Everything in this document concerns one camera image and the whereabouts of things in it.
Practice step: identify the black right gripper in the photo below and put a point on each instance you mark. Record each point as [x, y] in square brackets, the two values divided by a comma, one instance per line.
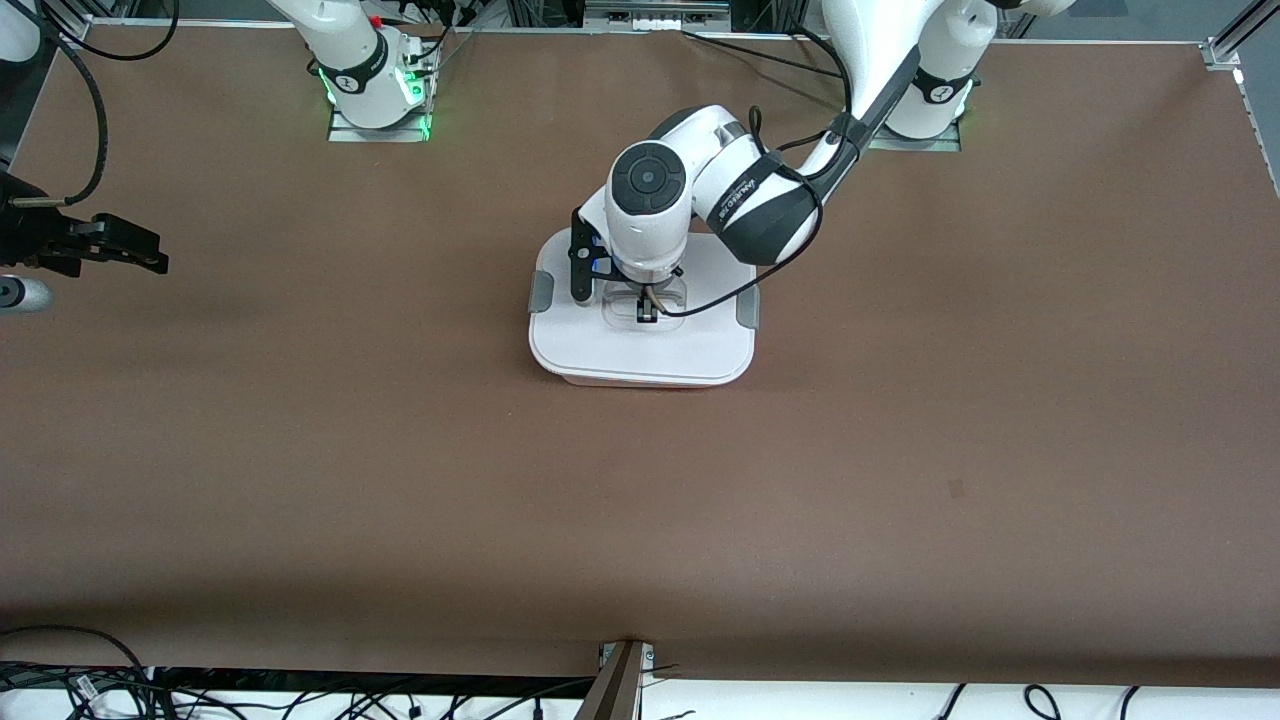
[30, 237]

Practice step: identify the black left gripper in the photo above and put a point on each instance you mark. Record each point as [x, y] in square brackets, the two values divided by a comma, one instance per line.
[647, 303]

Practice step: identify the white box lid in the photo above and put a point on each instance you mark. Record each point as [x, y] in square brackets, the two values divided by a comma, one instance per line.
[640, 355]

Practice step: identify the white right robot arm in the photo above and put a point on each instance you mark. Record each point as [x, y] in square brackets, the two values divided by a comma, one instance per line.
[360, 70]

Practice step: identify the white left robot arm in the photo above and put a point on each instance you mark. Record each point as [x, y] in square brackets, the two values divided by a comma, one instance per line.
[650, 200]

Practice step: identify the translucent plastic storage box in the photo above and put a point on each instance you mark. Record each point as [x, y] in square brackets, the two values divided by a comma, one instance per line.
[640, 383]

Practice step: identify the grey background device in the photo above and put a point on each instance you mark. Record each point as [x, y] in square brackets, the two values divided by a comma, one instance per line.
[655, 14]

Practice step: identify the aluminium frame corner profile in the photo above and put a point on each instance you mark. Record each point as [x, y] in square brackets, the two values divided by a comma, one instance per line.
[1235, 35]
[75, 25]

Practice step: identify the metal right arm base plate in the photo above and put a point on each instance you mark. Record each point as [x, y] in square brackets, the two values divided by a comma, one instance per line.
[380, 134]

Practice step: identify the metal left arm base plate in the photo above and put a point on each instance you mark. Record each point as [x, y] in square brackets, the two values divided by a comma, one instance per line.
[915, 146]

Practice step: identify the brown camera mount post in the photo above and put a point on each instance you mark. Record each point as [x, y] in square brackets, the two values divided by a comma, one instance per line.
[612, 690]

